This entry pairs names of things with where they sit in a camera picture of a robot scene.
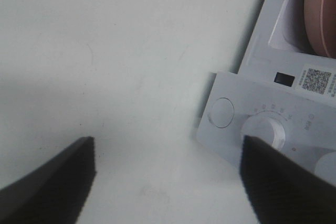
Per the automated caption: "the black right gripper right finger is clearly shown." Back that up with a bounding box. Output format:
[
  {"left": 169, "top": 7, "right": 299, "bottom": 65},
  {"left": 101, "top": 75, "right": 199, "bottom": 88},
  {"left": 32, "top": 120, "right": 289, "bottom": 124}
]
[{"left": 239, "top": 136, "right": 335, "bottom": 223}]

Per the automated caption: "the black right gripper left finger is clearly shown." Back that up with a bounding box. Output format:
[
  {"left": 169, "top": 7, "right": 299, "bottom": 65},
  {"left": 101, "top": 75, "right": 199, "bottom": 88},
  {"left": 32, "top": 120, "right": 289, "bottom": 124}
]
[{"left": 1, "top": 136, "right": 96, "bottom": 223}]

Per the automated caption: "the white microwave knob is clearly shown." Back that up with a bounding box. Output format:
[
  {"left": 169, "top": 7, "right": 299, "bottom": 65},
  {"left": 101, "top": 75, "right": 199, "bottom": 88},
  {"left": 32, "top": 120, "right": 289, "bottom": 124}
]
[
  {"left": 240, "top": 115, "right": 286, "bottom": 150},
  {"left": 314, "top": 152, "right": 336, "bottom": 184}
]

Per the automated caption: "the round white door button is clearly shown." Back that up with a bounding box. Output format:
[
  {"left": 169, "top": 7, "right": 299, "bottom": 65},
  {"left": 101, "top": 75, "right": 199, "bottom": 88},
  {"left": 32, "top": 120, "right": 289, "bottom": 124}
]
[{"left": 209, "top": 98, "right": 235, "bottom": 129}]

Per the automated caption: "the pink round plate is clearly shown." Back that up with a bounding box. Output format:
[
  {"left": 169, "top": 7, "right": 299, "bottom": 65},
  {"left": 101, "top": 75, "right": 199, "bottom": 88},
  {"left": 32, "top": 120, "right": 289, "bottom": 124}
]
[{"left": 303, "top": 0, "right": 335, "bottom": 59}]

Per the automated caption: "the white microwave oven body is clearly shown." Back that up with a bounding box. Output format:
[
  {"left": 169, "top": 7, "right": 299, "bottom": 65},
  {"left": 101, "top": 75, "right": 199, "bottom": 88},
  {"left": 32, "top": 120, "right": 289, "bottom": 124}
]
[{"left": 196, "top": 0, "right": 335, "bottom": 174}]

